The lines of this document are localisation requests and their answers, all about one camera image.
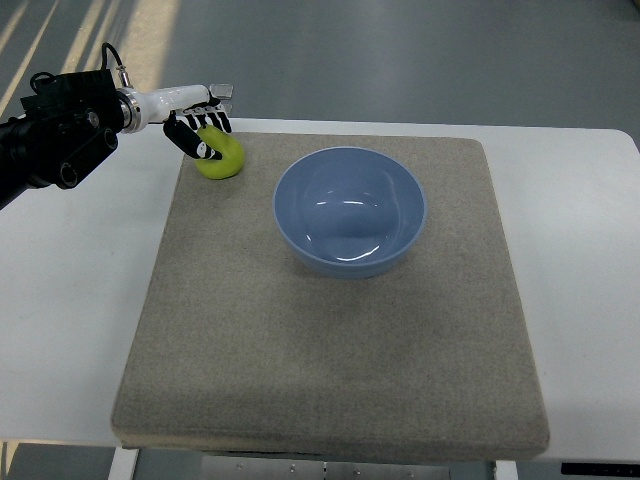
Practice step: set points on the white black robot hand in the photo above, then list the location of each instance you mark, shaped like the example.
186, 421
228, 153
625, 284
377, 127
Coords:
194, 102

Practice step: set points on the white table leg left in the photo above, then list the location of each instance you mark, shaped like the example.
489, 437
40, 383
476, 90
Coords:
123, 465

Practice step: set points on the black label strip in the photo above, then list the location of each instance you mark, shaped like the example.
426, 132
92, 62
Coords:
601, 469

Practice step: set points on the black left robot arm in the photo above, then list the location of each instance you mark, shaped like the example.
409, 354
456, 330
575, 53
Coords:
71, 124

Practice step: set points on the metal table frame bracket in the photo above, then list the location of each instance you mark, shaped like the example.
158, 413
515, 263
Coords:
217, 467

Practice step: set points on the upper metal floor plate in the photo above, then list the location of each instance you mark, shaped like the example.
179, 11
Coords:
222, 91

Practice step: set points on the blue bowl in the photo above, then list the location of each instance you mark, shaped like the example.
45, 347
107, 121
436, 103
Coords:
349, 212

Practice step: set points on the green pear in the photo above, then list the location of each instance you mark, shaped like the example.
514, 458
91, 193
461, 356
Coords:
223, 143

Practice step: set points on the beige fabric mat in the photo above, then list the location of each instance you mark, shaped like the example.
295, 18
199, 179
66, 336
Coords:
241, 348

